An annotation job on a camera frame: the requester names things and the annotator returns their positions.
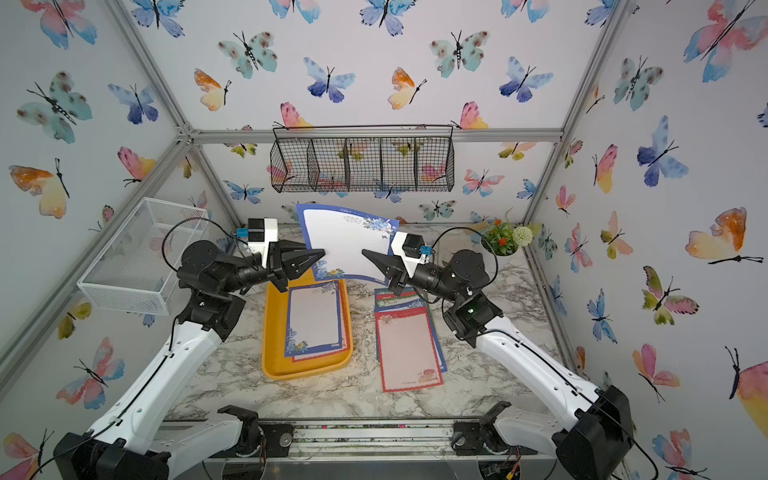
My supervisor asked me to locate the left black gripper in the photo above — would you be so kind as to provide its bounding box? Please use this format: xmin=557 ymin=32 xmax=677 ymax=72
xmin=220 ymin=240 xmax=322 ymax=299

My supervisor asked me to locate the red stationery paper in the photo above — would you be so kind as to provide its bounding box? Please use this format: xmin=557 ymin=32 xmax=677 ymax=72
xmin=376 ymin=307 xmax=444 ymax=393
xmin=291 ymin=281 xmax=350 ymax=364
xmin=375 ymin=290 xmax=419 ymax=301

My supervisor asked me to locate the yellow plastic storage tray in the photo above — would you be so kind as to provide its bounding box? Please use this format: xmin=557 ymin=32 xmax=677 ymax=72
xmin=262 ymin=272 xmax=354 ymax=381

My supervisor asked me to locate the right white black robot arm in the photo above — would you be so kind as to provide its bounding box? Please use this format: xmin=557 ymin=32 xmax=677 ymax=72
xmin=362 ymin=250 xmax=638 ymax=479

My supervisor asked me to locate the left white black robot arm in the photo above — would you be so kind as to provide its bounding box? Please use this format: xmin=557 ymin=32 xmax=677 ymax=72
xmin=49 ymin=240 xmax=325 ymax=479

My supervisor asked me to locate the white potted flower plant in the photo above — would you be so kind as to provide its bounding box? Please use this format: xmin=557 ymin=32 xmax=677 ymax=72
xmin=475 ymin=209 xmax=542 ymax=257

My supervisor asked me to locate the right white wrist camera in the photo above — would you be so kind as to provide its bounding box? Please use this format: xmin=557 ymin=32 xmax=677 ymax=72
xmin=391 ymin=231 xmax=433 ymax=277

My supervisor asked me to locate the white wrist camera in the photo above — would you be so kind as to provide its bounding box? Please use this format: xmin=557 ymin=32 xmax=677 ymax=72
xmin=235 ymin=218 xmax=278 ymax=260
xmin=391 ymin=231 xmax=433 ymax=277

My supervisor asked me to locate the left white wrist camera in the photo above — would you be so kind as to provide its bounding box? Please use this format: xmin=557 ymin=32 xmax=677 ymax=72
xmin=235 ymin=218 xmax=278 ymax=260

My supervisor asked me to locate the black wire wall basket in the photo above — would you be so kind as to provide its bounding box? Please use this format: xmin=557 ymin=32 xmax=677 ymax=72
xmin=268 ymin=124 xmax=455 ymax=194

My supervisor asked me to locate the white mesh wall basket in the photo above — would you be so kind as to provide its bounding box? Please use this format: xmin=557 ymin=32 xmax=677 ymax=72
xmin=77 ymin=197 xmax=209 ymax=315

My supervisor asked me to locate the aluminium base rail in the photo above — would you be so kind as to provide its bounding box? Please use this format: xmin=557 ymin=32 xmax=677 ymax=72
xmin=149 ymin=410 xmax=580 ymax=462

